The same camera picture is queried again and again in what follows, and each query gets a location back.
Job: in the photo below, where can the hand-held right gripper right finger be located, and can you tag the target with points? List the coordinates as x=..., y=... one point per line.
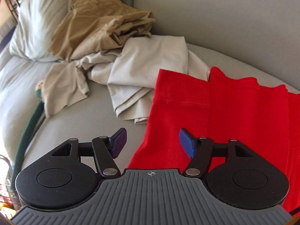
x=187, y=143

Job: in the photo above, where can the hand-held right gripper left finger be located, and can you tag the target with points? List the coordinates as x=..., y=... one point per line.
x=118, y=143

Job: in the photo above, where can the red shirt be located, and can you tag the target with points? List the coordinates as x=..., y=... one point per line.
x=234, y=110

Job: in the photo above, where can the beige crumpled garment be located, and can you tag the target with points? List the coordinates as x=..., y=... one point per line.
x=140, y=75

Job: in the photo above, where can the tan crumpled garment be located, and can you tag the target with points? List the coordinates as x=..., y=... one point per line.
x=93, y=28

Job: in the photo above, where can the grey sofa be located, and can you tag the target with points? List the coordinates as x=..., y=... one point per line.
x=211, y=16

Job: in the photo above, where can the large light grey pillow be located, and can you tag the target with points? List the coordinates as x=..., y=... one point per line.
x=42, y=16

